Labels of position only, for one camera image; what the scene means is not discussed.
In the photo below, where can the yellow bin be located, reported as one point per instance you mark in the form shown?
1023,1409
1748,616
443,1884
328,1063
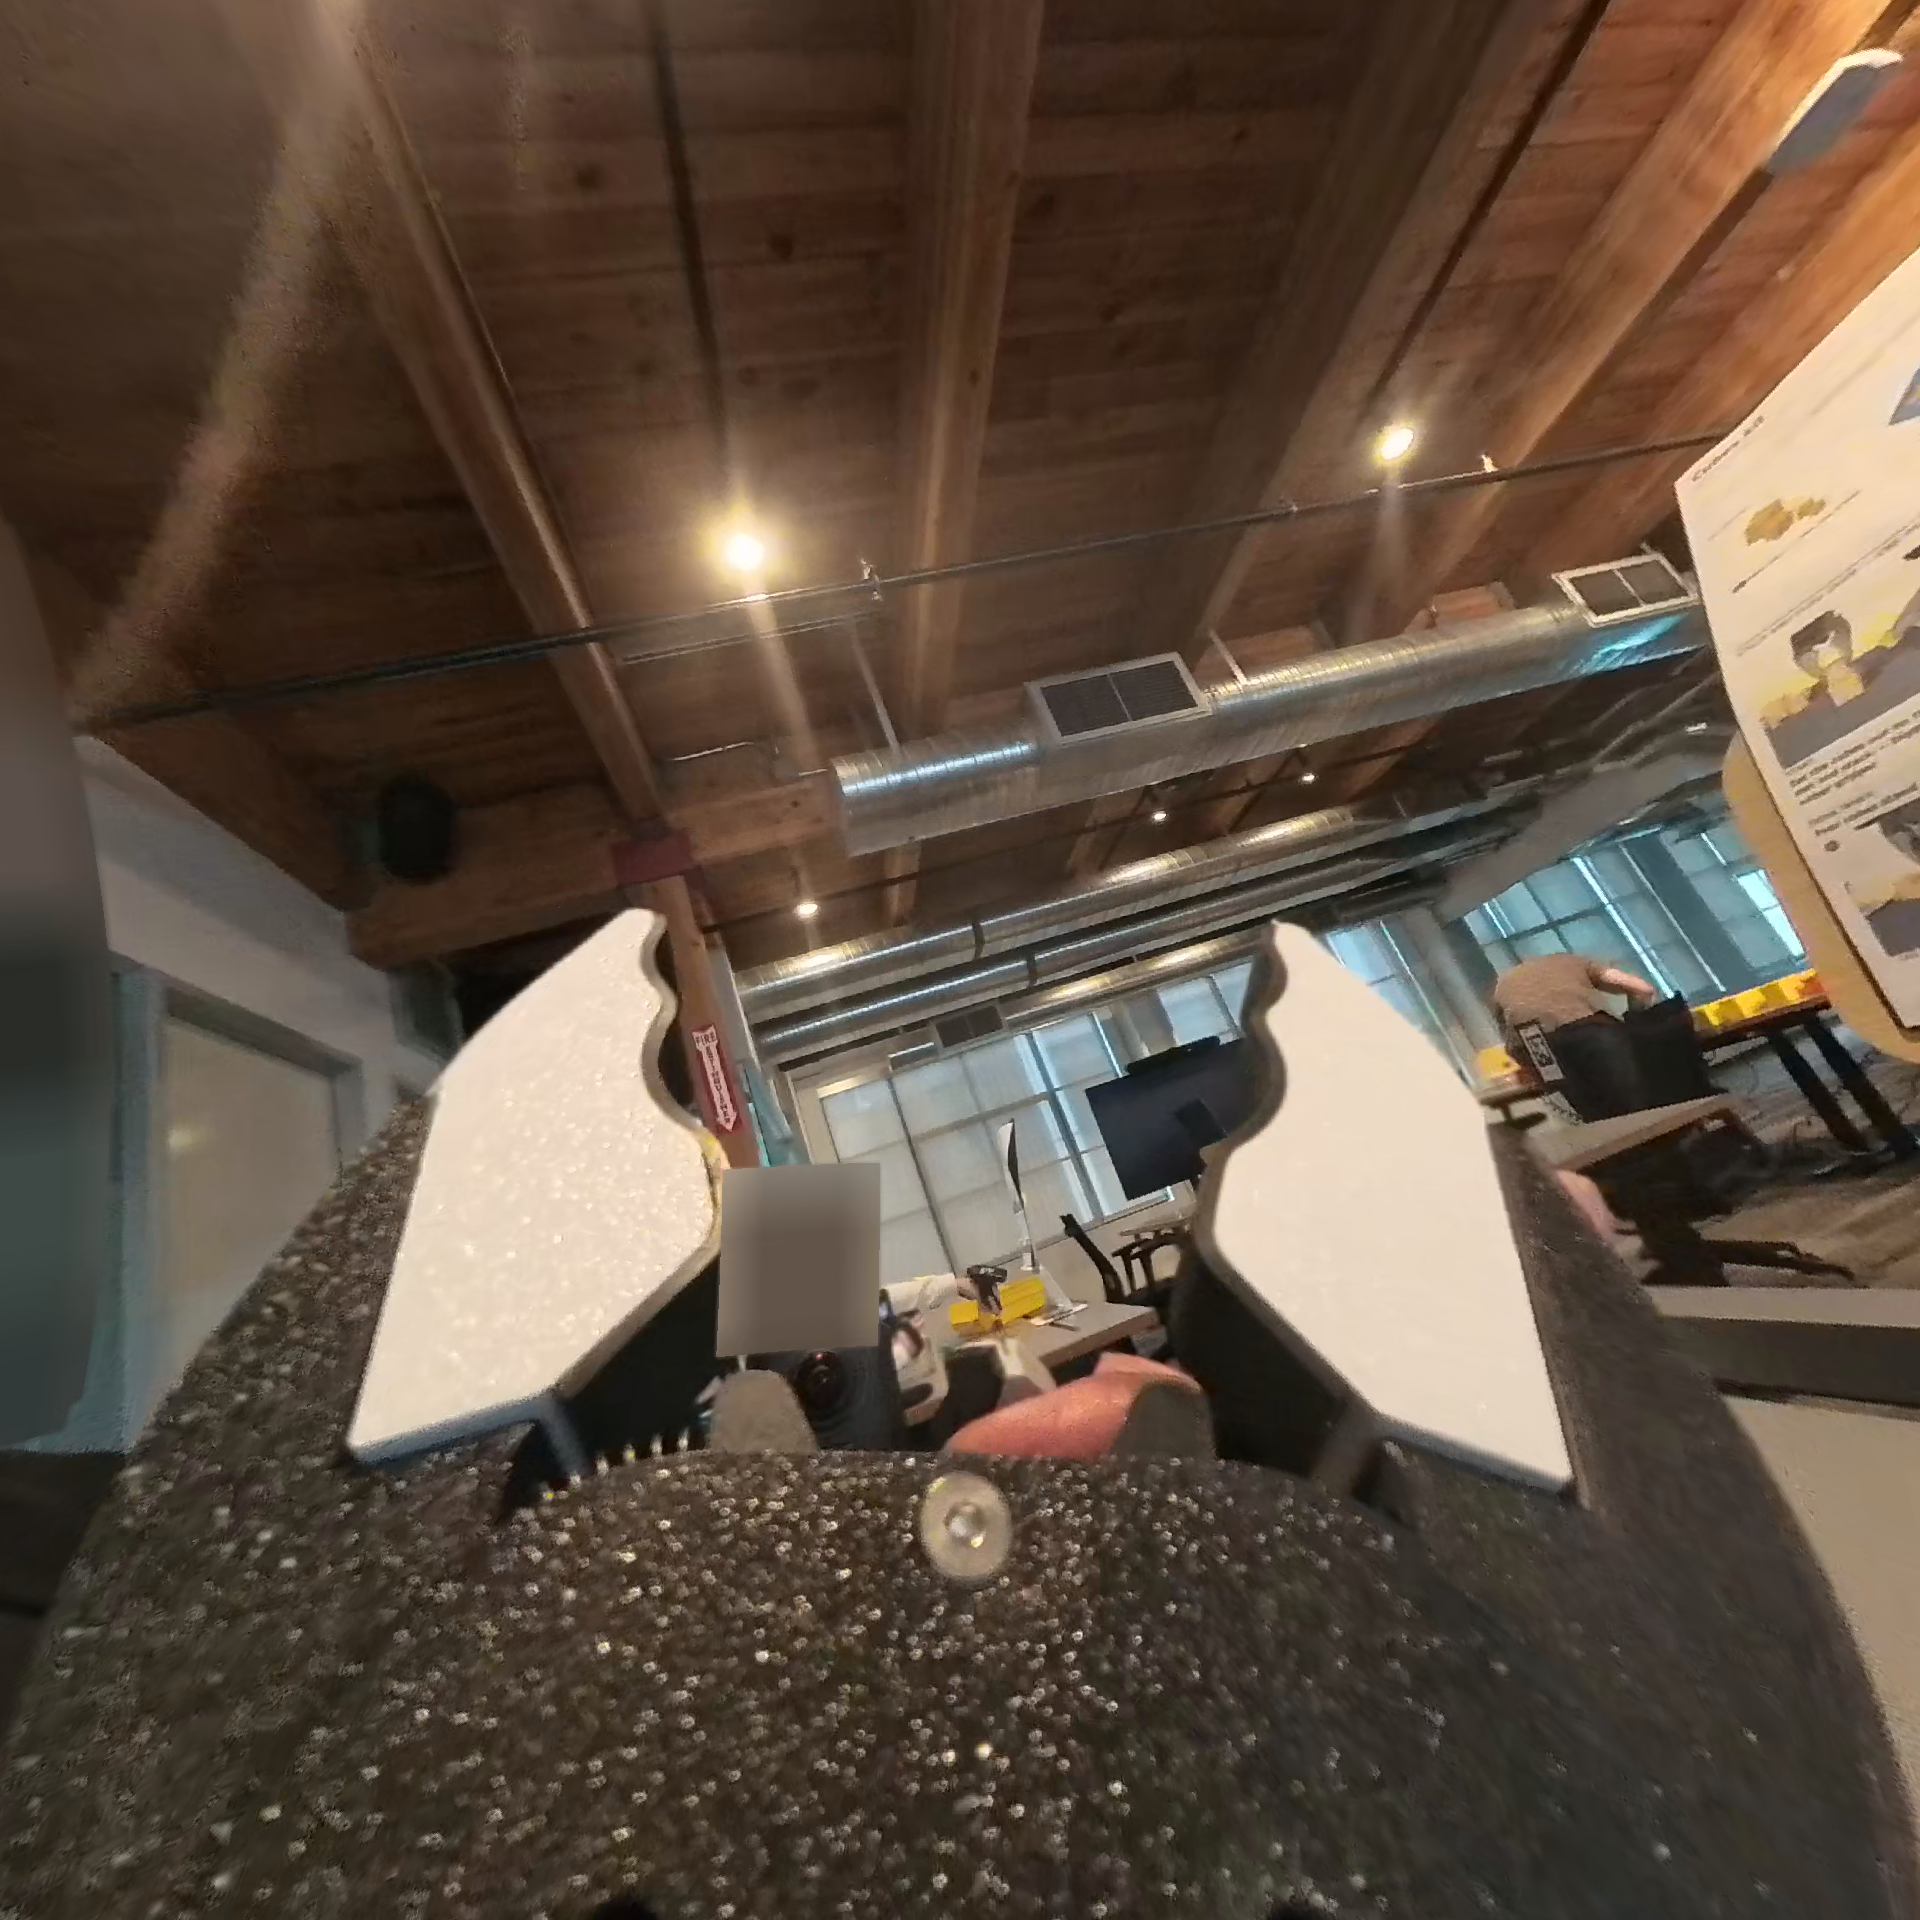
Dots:
997,1309

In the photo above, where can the printed instruction sheet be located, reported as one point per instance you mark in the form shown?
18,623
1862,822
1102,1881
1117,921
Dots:
1824,598

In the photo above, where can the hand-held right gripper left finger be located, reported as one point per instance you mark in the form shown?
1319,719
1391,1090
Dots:
525,1183

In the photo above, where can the red wall sign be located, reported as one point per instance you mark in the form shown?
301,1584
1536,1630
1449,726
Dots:
715,1078

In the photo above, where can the wooden top table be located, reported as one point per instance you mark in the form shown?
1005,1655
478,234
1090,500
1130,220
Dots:
1799,1050

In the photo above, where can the white blue ceiling box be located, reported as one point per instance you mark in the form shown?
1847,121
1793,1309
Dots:
1837,106

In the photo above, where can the row of yellow bins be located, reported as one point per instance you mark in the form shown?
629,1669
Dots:
1755,1002

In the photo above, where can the large black monitor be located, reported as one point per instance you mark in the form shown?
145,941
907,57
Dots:
1157,1119

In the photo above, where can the black ceiling pipe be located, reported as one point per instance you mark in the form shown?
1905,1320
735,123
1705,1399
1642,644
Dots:
1050,561

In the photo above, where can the black office chair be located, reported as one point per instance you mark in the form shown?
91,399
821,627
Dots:
1642,1056
1120,1259

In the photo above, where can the person's left hand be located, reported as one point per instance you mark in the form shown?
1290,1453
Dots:
1073,1410

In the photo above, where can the grey office desk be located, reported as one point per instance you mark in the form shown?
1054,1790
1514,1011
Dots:
1620,1126
1050,1334

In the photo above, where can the white standing banner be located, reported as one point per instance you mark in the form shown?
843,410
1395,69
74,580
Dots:
1015,1177

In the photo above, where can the black wall speaker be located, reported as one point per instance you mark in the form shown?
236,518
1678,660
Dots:
415,822

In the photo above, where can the slim silver ventilation duct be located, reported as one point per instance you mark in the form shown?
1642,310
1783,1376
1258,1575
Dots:
1050,915

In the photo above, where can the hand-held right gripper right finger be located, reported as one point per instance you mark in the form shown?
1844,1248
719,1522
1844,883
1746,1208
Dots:
1381,1215

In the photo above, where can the large silver ventilation duct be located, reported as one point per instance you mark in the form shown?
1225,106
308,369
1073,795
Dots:
1350,698

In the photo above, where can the white ceiling vent grille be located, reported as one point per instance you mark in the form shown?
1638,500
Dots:
1120,698
1620,589

